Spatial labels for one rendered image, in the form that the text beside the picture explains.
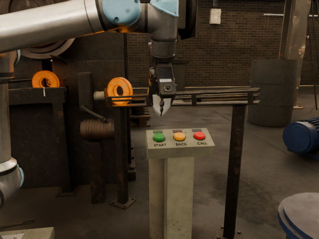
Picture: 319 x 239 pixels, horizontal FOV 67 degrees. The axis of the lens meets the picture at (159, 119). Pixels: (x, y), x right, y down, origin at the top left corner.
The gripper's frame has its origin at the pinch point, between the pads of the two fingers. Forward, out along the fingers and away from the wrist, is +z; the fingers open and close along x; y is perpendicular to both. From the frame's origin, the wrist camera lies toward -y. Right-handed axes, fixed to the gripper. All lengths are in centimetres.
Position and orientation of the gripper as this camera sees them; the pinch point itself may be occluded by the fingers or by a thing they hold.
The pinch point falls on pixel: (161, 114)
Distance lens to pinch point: 80.6
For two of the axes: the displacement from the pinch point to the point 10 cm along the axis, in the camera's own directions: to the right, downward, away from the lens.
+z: -0.4, 8.3, 5.6
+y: -1.4, -5.6, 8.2
